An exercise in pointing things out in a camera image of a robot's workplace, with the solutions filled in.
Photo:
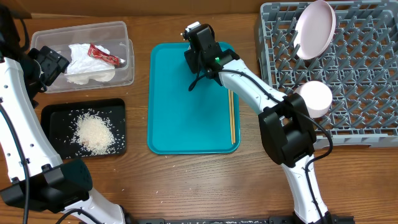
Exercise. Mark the white napkin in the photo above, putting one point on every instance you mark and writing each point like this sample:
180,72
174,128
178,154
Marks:
84,67

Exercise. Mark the black rectangular tray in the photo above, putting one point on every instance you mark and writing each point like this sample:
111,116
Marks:
56,122

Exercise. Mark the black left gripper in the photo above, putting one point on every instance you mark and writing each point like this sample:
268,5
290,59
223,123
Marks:
54,63

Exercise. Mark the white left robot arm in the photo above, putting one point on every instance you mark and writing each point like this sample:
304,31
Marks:
39,179

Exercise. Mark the clear plastic bin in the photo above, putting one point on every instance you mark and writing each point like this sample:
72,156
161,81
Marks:
109,37

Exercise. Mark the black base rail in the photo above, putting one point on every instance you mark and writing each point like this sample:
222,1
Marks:
333,219

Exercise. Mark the pink bowl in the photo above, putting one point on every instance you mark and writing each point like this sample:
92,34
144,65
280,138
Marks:
317,96

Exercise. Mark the white round plate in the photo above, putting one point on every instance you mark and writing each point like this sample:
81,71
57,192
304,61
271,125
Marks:
315,29

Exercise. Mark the pile of rice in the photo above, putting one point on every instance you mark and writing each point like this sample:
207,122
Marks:
92,133

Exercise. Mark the red snack wrapper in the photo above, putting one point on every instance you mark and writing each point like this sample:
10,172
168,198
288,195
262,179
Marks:
96,53

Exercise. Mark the grey dishwasher rack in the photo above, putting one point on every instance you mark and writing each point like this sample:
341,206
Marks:
359,66

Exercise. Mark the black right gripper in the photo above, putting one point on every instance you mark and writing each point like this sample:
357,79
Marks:
192,66

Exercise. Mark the wooden chopstick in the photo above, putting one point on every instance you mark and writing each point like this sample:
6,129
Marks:
232,94
230,118

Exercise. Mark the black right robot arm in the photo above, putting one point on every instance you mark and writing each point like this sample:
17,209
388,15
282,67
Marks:
287,130

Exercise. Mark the teal plastic tray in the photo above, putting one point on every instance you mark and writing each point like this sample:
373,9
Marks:
181,121

